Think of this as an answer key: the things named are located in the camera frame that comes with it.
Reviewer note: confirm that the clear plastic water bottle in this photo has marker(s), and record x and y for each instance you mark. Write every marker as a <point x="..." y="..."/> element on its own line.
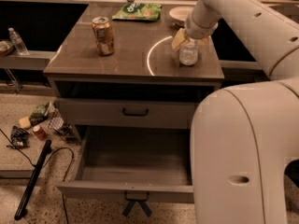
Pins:
<point x="188" y="54"/>

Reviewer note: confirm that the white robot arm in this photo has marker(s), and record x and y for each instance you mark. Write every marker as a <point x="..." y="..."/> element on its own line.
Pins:
<point x="244" y="136"/>

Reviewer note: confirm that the grey drawer cabinet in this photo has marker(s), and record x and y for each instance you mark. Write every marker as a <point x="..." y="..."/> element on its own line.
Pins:
<point x="143" y="66"/>

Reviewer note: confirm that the closed upper grey drawer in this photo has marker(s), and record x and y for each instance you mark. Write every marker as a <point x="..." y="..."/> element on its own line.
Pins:
<point x="142" y="114"/>

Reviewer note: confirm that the open lower grey drawer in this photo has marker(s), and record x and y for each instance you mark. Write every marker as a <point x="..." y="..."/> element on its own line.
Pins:
<point x="133" y="164"/>

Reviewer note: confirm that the small background water bottle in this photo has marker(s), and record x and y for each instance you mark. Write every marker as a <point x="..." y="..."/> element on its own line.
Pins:
<point x="17" y="42"/>

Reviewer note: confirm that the white paper bowl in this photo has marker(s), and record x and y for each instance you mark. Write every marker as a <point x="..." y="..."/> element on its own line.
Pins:
<point x="180" y="14"/>

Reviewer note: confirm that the green chip bag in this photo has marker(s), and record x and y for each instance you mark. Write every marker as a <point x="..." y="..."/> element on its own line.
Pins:
<point x="138" y="12"/>

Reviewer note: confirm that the orange soda can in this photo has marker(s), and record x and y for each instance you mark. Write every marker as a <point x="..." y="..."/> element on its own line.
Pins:
<point x="104" y="35"/>

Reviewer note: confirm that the green snack bag floor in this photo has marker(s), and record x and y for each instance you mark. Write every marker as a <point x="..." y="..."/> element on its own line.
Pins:
<point x="40" y="113"/>

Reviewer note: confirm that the red can on floor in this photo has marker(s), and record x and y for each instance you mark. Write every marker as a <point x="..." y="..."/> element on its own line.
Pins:
<point x="39" y="132"/>

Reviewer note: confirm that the bowl on left shelf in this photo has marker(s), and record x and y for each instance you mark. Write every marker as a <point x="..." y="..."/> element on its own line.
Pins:
<point x="6" y="47"/>

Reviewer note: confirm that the yellow sponge on floor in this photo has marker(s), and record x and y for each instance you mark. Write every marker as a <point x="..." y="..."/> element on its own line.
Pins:
<point x="25" y="123"/>

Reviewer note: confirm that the dark blue snack bag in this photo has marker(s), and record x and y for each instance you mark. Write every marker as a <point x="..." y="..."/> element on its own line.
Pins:
<point x="18" y="138"/>

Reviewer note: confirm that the black rod on floor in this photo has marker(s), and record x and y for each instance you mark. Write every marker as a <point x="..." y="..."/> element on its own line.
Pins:
<point x="21" y="210"/>

